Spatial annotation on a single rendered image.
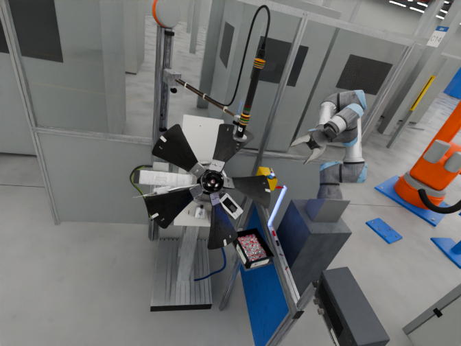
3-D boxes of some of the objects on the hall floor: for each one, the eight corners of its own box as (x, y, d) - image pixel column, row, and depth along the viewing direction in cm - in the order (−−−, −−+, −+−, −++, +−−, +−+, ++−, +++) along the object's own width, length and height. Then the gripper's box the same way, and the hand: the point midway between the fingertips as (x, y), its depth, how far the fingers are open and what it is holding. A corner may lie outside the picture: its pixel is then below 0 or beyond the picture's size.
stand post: (176, 281, 209) (188, 201, 159) (186, 281, 211) (203, 202, 161) (175, 286, 206) (188, 206, 155) (186, 286, 208) (203, 206, 157)
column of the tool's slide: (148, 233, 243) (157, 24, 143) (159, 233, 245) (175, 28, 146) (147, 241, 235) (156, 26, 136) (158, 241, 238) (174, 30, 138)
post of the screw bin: (218, 307, 199) (242, 242, 154) (221, 306, 201) (245, 241, 156) (220, 311, 197) (244, 246, 152) (223, 309, 199) (248, 245, 154)
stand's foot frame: (158, 244, 235) (158, 238, 231) (205, 245, 246) (206, 239, 242) (149, 312, 186) (150, 306, 181) (210, 309, 197) (212, 303, 192)
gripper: (335, 144, 114) (301, 171, 111) (316, 118, 114) (281, 144, 111) (346, 140, 106) (309, 169, 103) (326, 112, 106) (288, 140, 103)
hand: (299, 154), depth 105 cm, fingers open, 8 cm apart
